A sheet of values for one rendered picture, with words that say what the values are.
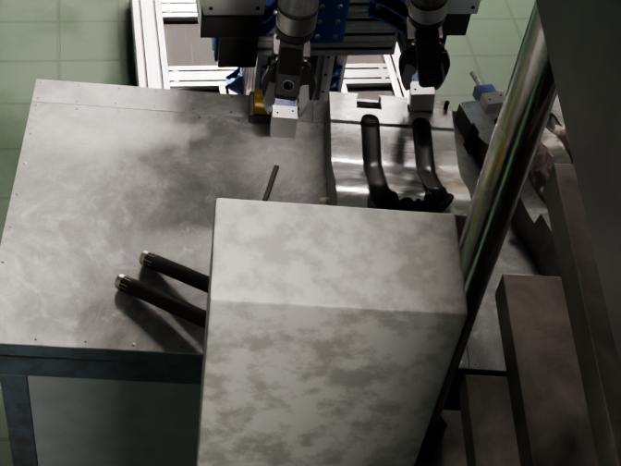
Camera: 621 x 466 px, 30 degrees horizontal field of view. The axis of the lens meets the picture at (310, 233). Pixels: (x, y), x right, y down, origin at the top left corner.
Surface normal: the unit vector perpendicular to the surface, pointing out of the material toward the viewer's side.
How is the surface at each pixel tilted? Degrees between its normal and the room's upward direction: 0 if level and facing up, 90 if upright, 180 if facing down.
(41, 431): 90
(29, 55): 0
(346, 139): 3
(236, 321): 90
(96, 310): 0
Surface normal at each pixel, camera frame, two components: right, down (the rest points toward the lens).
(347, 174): 0.09, -0.94
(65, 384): 0.01, 0.75
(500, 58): 0.11, -0.66
